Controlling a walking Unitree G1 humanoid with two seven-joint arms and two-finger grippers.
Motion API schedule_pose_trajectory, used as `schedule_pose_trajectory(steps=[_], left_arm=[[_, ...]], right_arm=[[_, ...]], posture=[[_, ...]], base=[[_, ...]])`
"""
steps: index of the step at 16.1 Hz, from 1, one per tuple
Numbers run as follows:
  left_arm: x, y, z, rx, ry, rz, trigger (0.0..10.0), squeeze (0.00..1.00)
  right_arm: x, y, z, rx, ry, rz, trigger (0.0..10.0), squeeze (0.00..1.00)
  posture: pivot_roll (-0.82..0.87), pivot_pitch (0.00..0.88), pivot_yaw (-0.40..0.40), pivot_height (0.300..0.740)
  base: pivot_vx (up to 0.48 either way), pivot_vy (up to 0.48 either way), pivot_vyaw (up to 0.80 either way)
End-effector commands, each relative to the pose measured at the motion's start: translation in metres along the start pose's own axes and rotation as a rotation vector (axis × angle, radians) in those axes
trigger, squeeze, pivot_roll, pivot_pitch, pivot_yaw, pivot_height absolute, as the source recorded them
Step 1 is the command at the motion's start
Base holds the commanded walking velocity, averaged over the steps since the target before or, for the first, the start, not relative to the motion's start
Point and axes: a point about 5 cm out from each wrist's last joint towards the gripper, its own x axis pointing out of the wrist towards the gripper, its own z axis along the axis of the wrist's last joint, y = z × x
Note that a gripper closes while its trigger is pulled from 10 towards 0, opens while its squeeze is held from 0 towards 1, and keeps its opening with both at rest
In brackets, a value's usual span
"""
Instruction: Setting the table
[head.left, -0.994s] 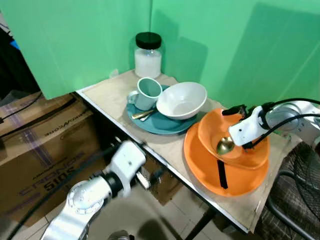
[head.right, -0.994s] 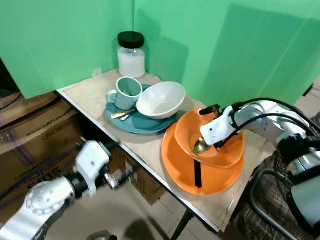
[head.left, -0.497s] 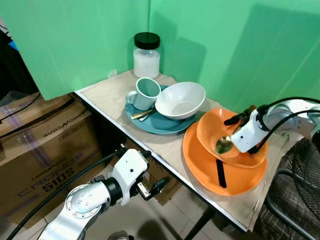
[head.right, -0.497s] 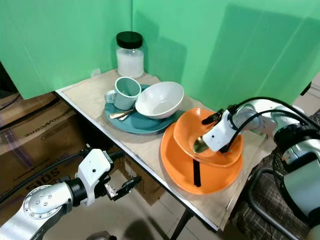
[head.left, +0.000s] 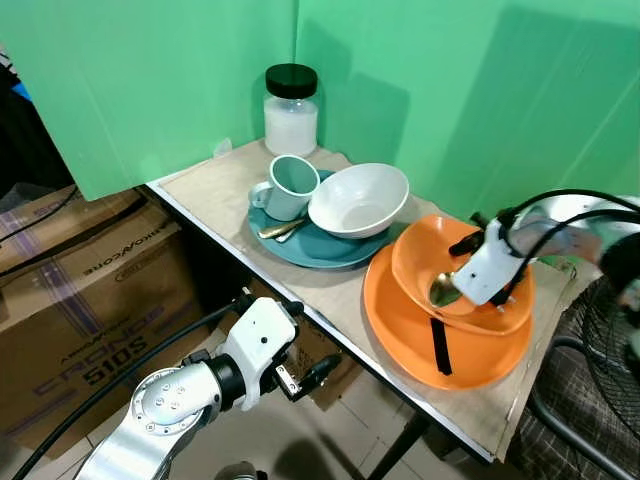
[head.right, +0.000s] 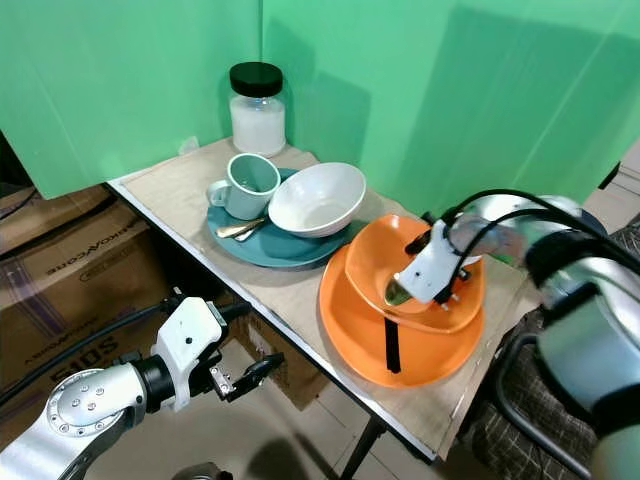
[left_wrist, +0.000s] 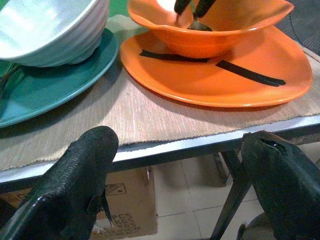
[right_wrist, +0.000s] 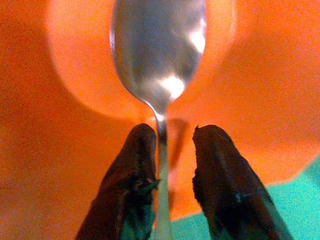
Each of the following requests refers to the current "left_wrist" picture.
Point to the dark metal table leg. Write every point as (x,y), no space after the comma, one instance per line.
(231,200)

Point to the white ribbed bowl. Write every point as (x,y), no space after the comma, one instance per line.
(50,30)

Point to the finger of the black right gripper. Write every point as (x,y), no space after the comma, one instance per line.
(180,6)
(203,8)

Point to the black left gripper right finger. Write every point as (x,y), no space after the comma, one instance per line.
(282,180)

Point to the black tape strip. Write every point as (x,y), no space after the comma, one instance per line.
(250,73)

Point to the teal plate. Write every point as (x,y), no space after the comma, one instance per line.
(62,85)

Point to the orange bowl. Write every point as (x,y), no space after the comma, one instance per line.
(200,43)

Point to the orange plate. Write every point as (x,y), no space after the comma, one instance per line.
(225,93)

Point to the beige woven placemat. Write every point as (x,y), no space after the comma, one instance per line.
(150,117)

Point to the brown cardboard box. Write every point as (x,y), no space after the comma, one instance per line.
(131,190)

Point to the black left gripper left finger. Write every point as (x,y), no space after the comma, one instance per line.
(62,185)

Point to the dark woven placemat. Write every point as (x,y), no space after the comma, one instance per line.
(303,22)

